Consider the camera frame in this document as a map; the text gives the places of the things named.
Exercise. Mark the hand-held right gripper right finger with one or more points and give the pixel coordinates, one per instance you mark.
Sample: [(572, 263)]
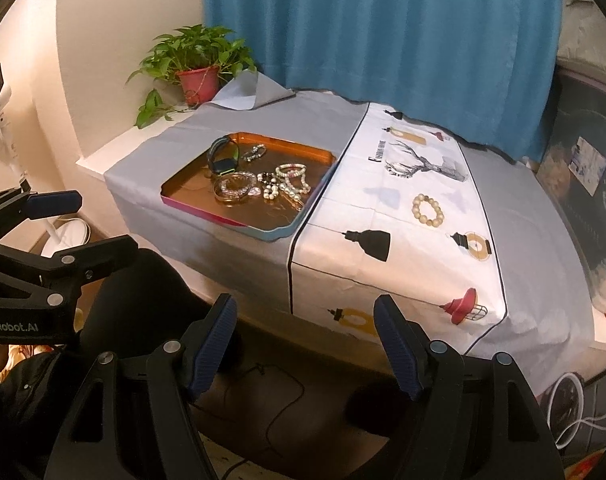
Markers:
[(398, 350)]

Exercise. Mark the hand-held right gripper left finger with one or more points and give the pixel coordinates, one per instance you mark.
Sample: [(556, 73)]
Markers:
[(213, 350)]

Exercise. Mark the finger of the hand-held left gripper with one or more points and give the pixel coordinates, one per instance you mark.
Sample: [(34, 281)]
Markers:
[(53, 204), (83, 257)]

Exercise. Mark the orange metal tray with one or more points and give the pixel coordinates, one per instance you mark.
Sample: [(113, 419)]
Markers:
[(193, 185)]

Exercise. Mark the silver metal bangle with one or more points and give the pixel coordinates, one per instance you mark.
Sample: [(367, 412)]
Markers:
[(228, 199)]

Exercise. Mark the grey white printed tablecloth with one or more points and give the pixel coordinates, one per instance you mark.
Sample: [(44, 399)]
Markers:
[(233, 260)]

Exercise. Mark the black wrist watch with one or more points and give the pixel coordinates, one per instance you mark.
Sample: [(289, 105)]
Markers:
[(223, 164)]

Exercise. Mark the dark line-printed blanket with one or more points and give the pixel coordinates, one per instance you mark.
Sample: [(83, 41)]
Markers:
[(583, 410)]

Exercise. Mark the green potted plant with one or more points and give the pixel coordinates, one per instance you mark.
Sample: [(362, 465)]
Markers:
[(198, 60)]

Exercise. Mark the dark printed storage bag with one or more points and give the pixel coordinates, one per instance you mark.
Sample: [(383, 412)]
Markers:
[(583, 235)]

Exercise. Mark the white paper label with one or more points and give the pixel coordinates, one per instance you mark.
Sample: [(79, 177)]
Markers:
[(590, 165)]

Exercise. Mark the blue curtain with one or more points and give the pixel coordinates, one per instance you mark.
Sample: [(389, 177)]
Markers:
[(383, 35)]

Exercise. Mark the beige bedding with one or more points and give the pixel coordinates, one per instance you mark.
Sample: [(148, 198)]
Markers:
[(590, 30)]

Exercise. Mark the white pedestal fan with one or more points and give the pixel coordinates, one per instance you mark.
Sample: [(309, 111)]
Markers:
[(65, 237)]

